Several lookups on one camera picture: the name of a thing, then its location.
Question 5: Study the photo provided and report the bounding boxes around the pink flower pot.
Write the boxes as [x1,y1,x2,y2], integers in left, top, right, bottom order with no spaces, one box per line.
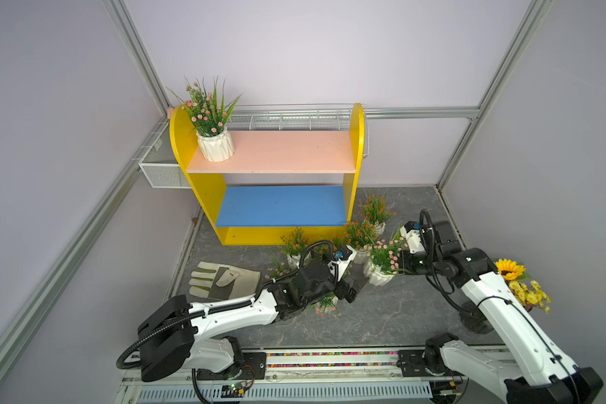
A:
[169,77,242,163]
[363,230,408,286]
[311,294,338,316]
[265,249,298,280]

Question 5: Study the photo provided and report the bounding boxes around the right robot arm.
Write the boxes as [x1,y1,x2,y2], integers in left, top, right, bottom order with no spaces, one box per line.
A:
[399,210,604,403]

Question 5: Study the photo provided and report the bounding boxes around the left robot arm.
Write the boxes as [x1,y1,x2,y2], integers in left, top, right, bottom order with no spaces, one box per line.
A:
[115,241,358,382]

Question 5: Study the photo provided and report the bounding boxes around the yellow rack with shelves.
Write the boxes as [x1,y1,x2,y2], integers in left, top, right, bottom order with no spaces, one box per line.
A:
[169,104,366,246]

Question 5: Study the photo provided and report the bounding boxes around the orange flower pot middle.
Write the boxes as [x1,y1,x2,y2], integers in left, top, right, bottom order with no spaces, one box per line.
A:
[311,237,345,261]

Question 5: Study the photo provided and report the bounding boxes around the orange flower pot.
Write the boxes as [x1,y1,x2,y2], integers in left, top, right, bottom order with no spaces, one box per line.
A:
[280,227,310,269]
[359,193,396,237]
[342,222,378,264]
[311,237,345,261]

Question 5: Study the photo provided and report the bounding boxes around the orange flower pot left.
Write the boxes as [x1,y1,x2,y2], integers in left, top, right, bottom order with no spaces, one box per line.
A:
[280,227,310,269]

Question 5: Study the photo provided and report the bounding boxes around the orange flower pot far right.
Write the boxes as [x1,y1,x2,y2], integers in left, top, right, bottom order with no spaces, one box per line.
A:
[359,193,396,237]

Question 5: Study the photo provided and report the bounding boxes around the sunflower bouquet in basket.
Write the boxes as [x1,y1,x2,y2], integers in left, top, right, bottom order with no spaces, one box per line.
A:
[495,259,551,313]

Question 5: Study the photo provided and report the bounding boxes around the beige gardening glove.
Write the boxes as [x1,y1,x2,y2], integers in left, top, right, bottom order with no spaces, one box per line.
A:
[189,262,262,301]

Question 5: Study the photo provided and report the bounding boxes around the white mesh basket left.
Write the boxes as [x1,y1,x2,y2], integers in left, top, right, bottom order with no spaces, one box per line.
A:
[132,119,190,190]

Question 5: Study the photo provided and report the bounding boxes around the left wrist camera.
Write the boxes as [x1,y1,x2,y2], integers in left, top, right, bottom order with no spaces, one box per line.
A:
[332,246,356,279]

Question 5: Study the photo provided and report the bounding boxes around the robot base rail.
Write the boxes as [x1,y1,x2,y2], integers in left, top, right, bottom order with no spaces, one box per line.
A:
[115,345,516,404]

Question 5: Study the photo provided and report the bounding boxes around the white wire basket rear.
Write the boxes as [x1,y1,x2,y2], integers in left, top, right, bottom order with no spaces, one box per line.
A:
[228,104,355,131]

